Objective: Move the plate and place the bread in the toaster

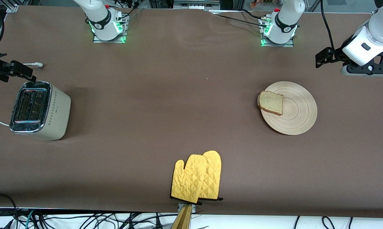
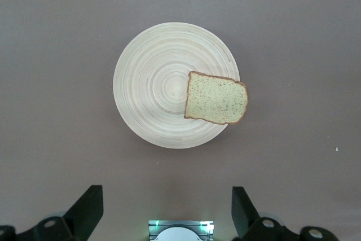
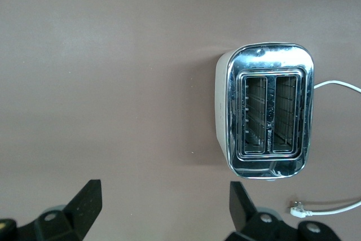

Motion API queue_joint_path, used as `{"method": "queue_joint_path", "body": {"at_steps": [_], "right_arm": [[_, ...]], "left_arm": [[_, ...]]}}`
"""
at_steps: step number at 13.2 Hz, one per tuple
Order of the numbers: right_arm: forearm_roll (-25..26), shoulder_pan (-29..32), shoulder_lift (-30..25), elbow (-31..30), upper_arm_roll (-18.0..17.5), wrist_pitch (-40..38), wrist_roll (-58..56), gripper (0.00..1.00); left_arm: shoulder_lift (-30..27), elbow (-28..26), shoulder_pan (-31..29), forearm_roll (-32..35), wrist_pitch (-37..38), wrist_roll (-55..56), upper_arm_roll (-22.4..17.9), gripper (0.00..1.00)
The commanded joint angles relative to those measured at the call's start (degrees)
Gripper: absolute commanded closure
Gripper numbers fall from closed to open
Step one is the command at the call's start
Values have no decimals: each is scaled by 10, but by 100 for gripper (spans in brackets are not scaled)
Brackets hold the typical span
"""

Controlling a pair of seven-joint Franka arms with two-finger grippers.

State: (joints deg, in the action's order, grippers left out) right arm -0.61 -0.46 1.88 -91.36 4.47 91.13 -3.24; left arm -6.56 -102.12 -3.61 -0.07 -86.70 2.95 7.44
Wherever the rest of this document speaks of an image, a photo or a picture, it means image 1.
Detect white toaster power cord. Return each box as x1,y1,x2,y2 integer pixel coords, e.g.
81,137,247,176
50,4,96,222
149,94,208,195
0,62,46,127

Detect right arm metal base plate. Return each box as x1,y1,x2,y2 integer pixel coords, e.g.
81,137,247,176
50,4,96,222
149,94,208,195
93,14,127,43

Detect round wooden plate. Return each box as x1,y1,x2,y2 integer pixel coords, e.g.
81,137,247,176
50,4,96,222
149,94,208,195
260,81,318,135

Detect small metal bracket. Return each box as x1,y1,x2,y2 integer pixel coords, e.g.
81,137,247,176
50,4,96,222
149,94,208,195
178,202,196,213

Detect aluminium frame profile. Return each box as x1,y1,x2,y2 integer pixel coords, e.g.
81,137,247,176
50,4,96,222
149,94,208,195
5,0,31,13

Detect wooden stick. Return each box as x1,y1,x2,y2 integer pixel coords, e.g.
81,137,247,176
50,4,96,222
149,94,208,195
171,205,192,229

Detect black base power cable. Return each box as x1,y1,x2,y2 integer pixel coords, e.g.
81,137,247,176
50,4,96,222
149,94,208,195
207,10,268,28

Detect brown bread slice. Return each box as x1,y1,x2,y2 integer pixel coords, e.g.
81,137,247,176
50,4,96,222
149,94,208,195
257,91,284,116

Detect teal cable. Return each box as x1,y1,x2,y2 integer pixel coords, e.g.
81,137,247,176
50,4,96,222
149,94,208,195
25,209,36,229

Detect brown table cover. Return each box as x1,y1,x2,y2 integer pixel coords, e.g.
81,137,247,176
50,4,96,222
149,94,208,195
0,5,383,220

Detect black floor cable tangle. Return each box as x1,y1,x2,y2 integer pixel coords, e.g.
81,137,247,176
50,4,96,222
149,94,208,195
0,192,179,229

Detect yellow quilted oven mitt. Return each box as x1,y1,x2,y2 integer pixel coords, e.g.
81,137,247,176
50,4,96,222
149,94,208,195
198,150,223,201
170,154,208,204

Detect orange objects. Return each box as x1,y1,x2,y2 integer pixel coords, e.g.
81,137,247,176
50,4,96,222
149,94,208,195
250,0,276,9

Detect grey metal box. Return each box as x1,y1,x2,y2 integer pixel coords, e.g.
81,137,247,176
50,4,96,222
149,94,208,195
173,0,220,9

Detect beige chrome toaster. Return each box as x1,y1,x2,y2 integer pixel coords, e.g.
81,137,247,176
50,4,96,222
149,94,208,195
9,81,72,141

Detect black cable bundle at base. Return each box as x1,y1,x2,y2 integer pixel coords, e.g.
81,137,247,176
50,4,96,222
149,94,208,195
104,0,141,19

